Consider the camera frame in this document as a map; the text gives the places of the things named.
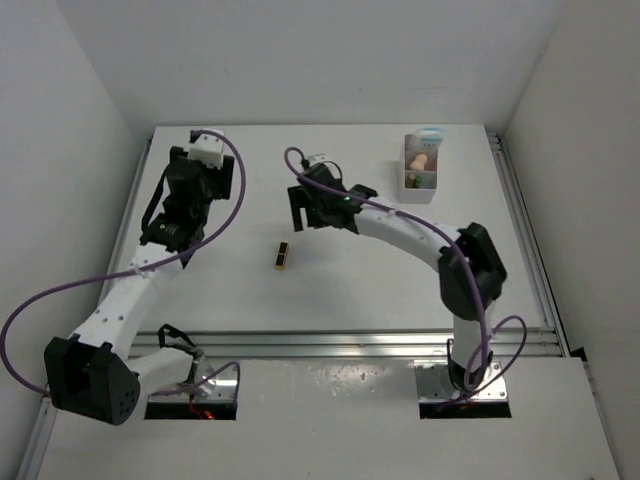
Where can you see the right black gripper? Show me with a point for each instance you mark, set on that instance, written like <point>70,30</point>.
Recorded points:
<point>300,200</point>

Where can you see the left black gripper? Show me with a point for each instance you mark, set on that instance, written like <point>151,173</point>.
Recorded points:
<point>219,178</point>

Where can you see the black gold lipstick case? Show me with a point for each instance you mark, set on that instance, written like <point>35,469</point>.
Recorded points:
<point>281,256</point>

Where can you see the beige makeup sponge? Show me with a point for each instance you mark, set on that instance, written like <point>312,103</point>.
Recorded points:
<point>419,162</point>

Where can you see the clear cotton pad pouch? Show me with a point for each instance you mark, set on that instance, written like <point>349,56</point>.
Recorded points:
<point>425,138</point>

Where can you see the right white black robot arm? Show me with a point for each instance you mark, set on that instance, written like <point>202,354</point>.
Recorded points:
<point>470,272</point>

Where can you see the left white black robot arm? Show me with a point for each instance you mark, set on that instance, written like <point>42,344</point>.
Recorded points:
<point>90,373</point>

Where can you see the white compartment organizer box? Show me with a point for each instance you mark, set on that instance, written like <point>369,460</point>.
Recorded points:
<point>427,192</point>

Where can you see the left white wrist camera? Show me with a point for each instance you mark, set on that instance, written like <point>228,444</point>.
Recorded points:
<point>206,149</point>

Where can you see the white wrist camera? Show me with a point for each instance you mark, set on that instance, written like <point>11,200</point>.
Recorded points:
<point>206,149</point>
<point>315,159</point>

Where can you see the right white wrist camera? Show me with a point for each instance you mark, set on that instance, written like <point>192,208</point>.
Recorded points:
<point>315,159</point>

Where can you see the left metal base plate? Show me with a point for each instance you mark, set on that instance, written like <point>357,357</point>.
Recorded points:
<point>216,382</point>

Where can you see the metal base plate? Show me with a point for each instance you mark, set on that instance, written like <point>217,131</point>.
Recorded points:
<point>216,382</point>
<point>434,385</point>

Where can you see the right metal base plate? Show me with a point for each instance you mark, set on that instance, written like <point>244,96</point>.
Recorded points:
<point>434,385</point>

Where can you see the aluminium front rail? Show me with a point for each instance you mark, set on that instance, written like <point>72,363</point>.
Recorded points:
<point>409,344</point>

